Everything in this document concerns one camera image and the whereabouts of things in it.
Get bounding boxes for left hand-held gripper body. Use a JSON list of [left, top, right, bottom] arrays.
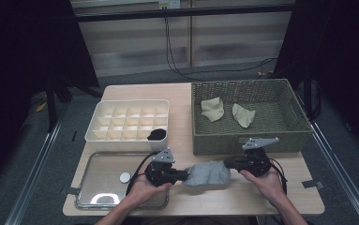
[[143, 147, 179, 188]]

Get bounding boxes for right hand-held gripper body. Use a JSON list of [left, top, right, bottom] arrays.
[[239, 136, 280, 177]]

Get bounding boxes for grey sock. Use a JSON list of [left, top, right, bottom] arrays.
[[183, 165, 232, 188], [182, 160, 232, 187]]

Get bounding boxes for black sock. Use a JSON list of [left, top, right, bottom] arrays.
[[146, 130, 162, 142], [148, 127, 168, 142]]

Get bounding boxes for cream divided organizer box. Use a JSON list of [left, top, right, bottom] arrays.
[[84, 98, 171, 153]]

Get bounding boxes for pale green sock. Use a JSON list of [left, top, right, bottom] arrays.
[[200, 96, 226, 123], [232, 103, 257, 129]]

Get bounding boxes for clear plastic lid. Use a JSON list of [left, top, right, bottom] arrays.
[[74, 150, 172, 211]]

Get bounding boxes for green woven basket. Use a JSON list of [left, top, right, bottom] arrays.
[[190, 78, 313, 157]]

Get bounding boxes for person's left hand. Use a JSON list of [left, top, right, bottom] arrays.
[[125, 172, 173, 209]]

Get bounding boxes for person's right hand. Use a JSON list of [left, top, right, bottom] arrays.
[[239, 168, 289, 207]]

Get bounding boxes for black metal stand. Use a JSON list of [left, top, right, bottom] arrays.
[[44, 73, 104, 132]]

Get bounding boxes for black curtain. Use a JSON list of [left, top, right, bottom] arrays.
[[0, 0, 100, 188], [274, 0, 359, 158]]

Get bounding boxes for black horizontal bar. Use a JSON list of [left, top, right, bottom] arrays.
[[73, 3, 296, 23]]

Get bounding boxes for left hand-held gripper black cable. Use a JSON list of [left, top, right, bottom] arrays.
[[125, 151, 161, 196]]

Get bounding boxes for hand-held gripper black cable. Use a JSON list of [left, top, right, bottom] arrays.
[[269, 157, 289, 195], [125, 151, 161, 196]]

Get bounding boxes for right hand-held gripper black cable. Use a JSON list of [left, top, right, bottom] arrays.
[[269, 157, 289, 195]]

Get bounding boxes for metal floor rail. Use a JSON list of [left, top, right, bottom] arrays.
[[293, 90, 359, 225], [4, 116, 64, 225]]

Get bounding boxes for black wall cable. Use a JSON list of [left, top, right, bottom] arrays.
[[163, 17, 278, 83]]

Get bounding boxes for white wall socket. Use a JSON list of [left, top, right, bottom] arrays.
[[157, 0, 181, 9]]

